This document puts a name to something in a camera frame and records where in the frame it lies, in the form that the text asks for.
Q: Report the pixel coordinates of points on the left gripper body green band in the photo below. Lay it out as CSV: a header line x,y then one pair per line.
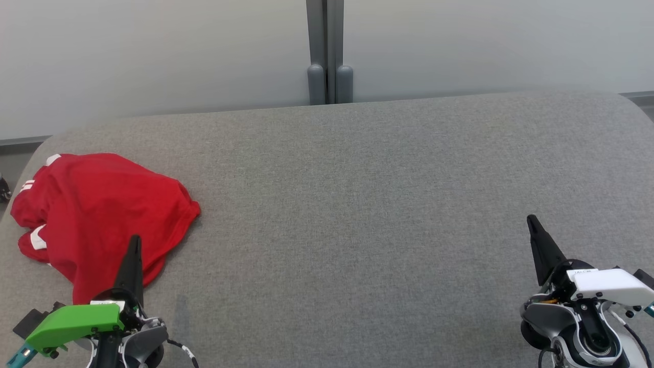
x,y
71,322

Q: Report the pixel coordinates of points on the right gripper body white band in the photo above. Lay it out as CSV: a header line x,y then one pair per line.
x,y
613,286

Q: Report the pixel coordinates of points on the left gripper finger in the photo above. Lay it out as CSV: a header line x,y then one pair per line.
x,y
132,271

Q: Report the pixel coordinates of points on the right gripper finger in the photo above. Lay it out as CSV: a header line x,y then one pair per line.
x,y
544,250

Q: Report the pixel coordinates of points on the red basketball jersey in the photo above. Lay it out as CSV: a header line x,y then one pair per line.
x,y
112,214

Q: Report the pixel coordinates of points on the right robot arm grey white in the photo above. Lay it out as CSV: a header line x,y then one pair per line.
x,y
546,319

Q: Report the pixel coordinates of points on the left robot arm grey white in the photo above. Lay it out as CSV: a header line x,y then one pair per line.
x,y
148,340

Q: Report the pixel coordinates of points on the metal leg with black caster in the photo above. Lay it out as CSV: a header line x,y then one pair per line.
x,y
4,190

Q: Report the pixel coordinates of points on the grey baseboard strip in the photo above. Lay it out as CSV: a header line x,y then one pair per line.
x,y
638,96
23,142

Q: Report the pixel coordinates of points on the grey fabric sofa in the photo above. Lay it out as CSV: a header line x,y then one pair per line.
x,y
357,230

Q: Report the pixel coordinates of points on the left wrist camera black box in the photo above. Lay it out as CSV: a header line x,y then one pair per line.
x,y
33,322

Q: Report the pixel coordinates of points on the grey door frame post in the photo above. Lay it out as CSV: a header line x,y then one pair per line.
x,y
327,51

